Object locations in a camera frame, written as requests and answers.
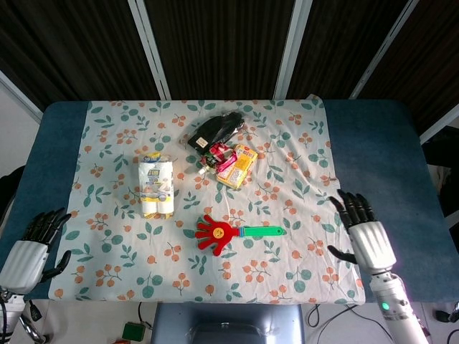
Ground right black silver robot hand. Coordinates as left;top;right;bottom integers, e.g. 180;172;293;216
326;188;398;275

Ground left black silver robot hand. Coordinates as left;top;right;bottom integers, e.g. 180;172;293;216
0;207;72;295

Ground red hand clapper green handle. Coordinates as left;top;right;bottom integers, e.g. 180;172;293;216
194;214;287;258

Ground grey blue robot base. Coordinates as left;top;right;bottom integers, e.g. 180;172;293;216
151;303;306;344

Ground floral leaf print tablecloth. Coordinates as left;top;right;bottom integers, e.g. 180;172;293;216
48;95;366;305

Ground green box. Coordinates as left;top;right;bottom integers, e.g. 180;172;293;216
121;321;147;341

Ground yellow snack box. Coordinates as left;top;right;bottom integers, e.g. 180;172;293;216
216;143;259;190

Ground white yellow trash bag pack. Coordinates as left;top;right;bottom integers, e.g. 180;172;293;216
138;152;176;220

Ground pink snack wrapper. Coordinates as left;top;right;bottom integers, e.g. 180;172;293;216
217;150;240;175

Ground red green drink pouch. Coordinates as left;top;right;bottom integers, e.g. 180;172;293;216
195;142;234;176

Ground black gloves in plastic bag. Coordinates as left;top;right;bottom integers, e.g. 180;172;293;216
179;110;248;153

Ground long black floor cable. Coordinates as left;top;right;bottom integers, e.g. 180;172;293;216
306;303;395;344

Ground short black floor cable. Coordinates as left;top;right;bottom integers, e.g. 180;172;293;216
137;302;153;329

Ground white partition frame post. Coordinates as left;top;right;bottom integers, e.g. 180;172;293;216
418;113;459;145
0;70;44;121
128;0;172;100
349;0;420;100
273;0;313;100

